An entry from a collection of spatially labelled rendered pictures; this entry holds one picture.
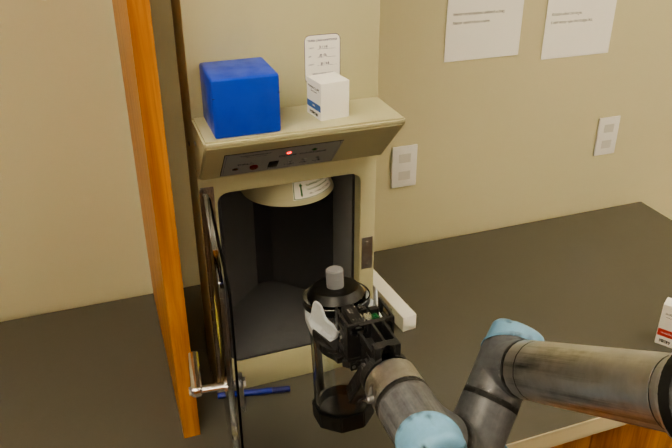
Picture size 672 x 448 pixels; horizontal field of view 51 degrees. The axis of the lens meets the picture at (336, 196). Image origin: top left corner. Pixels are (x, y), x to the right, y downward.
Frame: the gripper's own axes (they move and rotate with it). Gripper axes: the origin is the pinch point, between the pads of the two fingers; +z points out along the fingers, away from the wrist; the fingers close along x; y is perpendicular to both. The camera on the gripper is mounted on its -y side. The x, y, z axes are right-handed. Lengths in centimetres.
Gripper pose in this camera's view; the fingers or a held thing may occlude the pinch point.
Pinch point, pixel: (338, 310)
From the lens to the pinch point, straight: 112.7
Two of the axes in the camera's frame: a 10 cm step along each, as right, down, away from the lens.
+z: -3.3, -4.0, 8.5
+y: -0.1, -9.0, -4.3
